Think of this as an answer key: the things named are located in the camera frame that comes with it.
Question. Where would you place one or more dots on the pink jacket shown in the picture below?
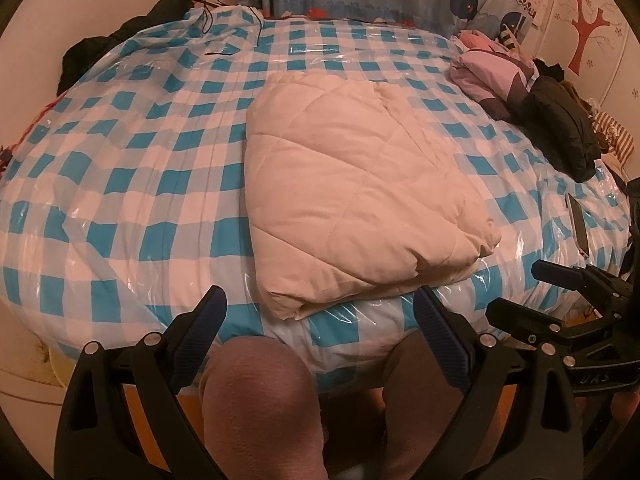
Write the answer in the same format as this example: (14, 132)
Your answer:
(480, 70)

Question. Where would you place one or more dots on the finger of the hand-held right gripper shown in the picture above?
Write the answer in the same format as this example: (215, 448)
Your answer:
(525, 320)
(557, 271)

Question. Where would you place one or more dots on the black clothing pile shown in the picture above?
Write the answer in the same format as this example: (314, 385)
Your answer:
(165, 10)

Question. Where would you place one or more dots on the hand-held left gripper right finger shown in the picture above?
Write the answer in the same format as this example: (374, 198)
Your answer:
(442, 340)

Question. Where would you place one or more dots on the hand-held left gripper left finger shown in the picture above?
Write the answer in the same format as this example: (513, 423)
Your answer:
(200, 340)

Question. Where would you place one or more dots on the cream quilted blanket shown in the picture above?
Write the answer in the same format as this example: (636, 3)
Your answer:
(350, 185)

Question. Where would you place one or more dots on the red striped cloth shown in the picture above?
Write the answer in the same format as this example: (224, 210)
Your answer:
(620, 145)

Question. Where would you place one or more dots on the dark striped cloth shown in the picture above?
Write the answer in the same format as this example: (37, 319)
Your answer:
(510, 35)

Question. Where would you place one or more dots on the black puffer jacket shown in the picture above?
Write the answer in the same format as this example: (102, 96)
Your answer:
(560, 120)

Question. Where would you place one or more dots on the smartphone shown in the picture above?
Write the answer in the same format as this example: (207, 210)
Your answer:
(578, 225)

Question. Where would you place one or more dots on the red tree wall sticker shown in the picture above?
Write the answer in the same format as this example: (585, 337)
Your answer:
(582, 35)

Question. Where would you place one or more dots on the bed with blue checked cover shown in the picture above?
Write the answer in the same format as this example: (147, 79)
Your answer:
(125, 185)

